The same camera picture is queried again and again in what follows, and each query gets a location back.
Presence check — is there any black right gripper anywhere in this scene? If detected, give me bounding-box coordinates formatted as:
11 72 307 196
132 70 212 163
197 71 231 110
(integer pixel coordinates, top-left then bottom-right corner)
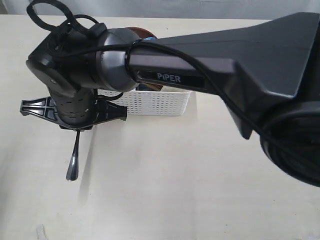
20 89 128 130

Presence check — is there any silver metal fork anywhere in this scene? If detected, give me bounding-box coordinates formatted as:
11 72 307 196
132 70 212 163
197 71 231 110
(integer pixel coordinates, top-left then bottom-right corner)
66 130 81 182

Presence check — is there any brown wooden plate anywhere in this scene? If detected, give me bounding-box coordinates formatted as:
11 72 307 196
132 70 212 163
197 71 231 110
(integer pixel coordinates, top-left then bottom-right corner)
128 27 157 39

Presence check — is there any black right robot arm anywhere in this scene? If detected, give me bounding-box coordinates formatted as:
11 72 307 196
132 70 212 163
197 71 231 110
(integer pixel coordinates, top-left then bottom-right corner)
20 12 320 187

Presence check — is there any white perforated plastic basket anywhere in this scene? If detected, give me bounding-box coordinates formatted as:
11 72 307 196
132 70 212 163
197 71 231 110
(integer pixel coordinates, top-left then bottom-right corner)
113 89 191 117

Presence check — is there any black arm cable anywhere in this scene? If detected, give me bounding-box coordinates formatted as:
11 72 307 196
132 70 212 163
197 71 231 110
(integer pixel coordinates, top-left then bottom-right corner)
26 0 320 173

